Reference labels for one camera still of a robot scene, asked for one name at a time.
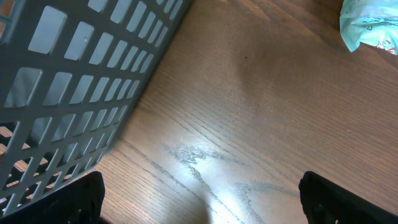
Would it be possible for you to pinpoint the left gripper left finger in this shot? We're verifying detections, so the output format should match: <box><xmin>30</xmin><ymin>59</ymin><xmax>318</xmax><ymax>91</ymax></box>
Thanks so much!
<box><xmin>1</xmin><ymin>171</ymin><xmax>105</xmax><ymax>224</ymax></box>

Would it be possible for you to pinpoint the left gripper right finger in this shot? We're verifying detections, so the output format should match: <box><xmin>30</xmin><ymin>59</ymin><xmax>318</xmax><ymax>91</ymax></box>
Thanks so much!
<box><xmin>298</xmin><ymin>171</ymin><xmax>397</xmax><ymax>224</ymax></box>

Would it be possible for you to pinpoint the teal tissue pack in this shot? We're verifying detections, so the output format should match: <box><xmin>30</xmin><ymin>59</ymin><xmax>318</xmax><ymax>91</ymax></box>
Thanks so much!
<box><xmin>340</xmin><ymin>0</ymin><xmax>397</xmax><ymax>55</ymax></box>

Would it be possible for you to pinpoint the grey plastic basket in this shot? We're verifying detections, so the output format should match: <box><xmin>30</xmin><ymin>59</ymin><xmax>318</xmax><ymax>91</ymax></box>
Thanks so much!
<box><xmin>1</xmin><ymin>0</ymin><xmax>192</xmax><ymax>217</ymax></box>

